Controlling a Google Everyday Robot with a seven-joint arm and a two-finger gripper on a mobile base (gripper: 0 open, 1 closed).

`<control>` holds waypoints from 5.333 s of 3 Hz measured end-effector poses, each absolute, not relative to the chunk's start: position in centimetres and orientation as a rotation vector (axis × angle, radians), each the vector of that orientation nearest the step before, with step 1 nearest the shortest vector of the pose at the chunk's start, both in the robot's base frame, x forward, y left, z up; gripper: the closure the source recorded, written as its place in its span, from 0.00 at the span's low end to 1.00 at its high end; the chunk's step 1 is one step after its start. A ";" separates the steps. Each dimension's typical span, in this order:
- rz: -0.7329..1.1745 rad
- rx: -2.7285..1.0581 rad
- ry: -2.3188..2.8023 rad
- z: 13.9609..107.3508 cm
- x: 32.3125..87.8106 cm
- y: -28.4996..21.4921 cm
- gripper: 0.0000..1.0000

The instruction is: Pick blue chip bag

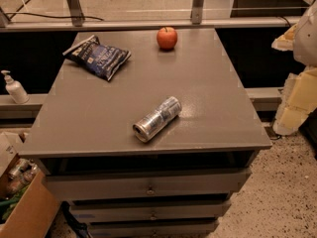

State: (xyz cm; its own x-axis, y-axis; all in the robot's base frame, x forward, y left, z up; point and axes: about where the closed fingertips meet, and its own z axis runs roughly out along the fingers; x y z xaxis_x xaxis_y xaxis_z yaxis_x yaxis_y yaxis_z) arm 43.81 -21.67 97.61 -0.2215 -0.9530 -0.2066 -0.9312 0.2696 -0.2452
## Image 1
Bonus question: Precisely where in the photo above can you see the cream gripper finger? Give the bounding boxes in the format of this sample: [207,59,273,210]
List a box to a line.
[271,25,297,52]
[272,66,317,136]

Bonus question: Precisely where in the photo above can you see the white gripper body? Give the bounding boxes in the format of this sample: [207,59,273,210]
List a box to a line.
[293,0,317,66]

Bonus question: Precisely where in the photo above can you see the blue chip bag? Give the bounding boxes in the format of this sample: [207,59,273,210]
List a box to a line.
[62,35,131,81]

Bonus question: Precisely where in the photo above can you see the red apple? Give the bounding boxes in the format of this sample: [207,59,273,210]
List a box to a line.
[157,27,177,51]

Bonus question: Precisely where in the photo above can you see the silver drink can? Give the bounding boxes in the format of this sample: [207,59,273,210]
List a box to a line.
[133,96,182,143]

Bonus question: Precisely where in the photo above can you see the grey drawer cabinet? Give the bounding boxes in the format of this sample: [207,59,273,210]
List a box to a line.
[22,29,270,238]

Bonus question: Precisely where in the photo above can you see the white pump bottle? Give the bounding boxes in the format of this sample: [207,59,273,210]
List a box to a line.
[1,70,29,104]

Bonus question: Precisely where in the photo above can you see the plastic bottles in box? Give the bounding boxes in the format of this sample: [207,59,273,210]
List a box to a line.
[6,159,39,196]

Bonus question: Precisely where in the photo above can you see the cardboard box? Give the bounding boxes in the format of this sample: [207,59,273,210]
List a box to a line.
[0,132,60,238]

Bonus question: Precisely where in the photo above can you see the metal railing frame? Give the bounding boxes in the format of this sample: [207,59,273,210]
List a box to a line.
[0,0,314,32]

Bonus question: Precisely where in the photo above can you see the black floor cable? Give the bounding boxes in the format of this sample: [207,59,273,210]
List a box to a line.
[4,11,105,22]

